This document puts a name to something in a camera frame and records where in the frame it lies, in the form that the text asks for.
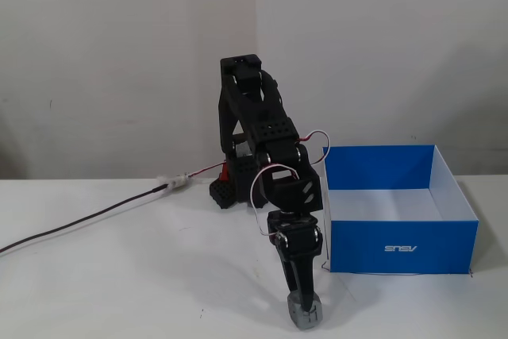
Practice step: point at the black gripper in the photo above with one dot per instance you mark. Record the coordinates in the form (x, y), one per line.
(297, 236)

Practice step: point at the gray 3D-printed block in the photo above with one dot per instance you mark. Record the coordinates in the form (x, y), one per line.
(307, 317)

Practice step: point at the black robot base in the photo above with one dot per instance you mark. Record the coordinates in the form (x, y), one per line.
(224, 194)

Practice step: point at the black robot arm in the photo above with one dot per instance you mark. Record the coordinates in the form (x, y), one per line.
(258, 116)

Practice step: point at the blue cardboard box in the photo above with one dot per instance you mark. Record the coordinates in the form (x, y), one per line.
(401, 204)

